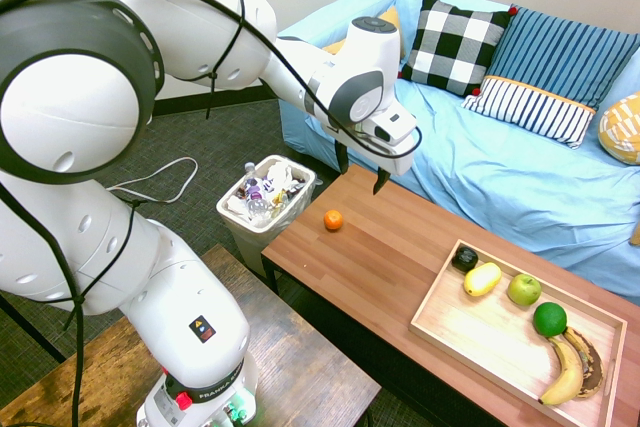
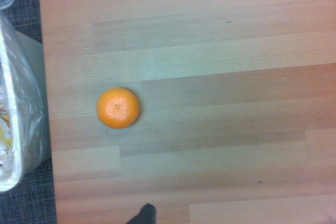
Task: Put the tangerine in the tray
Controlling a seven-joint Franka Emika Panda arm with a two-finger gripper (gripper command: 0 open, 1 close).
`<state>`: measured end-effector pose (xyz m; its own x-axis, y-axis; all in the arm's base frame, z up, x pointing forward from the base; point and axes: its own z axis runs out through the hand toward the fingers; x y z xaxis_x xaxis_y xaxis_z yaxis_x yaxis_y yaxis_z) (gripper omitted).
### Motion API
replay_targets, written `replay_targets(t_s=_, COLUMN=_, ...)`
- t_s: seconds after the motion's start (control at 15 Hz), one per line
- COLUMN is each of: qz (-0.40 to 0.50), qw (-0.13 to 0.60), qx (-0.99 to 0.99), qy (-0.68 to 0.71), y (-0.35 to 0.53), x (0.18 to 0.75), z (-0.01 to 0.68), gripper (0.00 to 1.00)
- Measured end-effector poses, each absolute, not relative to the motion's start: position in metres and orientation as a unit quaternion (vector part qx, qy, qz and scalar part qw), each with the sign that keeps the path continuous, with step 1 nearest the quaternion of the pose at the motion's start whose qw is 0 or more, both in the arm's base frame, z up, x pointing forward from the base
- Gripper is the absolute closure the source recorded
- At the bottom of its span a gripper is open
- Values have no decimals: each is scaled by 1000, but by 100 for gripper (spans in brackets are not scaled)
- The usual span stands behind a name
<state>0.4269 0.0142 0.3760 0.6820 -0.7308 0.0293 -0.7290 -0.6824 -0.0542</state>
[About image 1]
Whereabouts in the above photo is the yellow patterned bolster pillow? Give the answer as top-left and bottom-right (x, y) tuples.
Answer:
(597, 91), (640, 166)

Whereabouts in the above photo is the light wooden tray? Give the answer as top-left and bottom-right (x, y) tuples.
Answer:
(408, 239), (629, 427)

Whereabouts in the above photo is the black camera stand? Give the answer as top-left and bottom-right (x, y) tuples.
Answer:
(0, 292), (68, 364)

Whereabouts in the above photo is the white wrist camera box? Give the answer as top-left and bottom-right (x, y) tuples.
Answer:
(368, 101), (418, 146)

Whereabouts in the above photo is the white navy striped pillow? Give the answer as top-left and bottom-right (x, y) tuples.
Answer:
(460, 75), (598, 150)

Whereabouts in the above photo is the black avocado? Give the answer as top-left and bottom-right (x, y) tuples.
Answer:
(451, 246), (480, 273)

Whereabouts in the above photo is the reddish wooden coffee table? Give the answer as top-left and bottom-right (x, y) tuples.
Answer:
(260, 162), (640, 427)

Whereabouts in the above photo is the dark green lime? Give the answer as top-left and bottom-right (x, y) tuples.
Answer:
(532, 301), (569, 339)

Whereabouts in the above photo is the yellow banana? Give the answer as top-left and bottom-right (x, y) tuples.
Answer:
(537, 335), (585, 407)

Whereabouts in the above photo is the black white checkered pillow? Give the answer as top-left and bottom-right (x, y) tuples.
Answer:
(398, 0), (519, 98)

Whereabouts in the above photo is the plain mustard pillow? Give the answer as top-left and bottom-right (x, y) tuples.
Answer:
(321, 6), (402, 57)

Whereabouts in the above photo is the brown overripe banana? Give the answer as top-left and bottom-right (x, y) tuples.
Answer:
(563, 326), (606, 400)

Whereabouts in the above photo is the clear plastic water bottle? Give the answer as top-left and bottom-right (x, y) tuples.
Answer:
(242, 161), (274, 221)

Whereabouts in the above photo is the beige trash bin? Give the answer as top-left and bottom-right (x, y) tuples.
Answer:
(215, 154), (318, 279)

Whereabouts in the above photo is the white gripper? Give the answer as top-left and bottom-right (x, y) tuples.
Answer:
(327, 120), (419, 196)

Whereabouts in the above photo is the white floor cable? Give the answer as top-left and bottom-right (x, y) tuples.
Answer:
(106, 156), (200, 205)

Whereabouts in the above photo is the blue striped pillow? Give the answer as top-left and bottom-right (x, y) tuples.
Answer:
(487, 5), (640, 111)

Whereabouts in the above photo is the yellow lemon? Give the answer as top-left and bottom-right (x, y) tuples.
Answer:
(462, 261), (503, 298)

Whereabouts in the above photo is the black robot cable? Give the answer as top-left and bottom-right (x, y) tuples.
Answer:
(0, 0), (424, 427)

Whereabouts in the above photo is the rustic dark wooden table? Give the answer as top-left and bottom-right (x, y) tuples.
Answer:
(0, 243), (382, 427)

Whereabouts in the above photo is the green apple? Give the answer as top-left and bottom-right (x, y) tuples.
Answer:
(507, 273), (543, 307)

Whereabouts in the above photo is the light blue sofa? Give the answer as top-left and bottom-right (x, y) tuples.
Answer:
(277, 0), (640, 308)

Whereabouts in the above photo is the crumpled white paper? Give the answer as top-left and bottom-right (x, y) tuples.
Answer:
(263, 156), (303, 191)

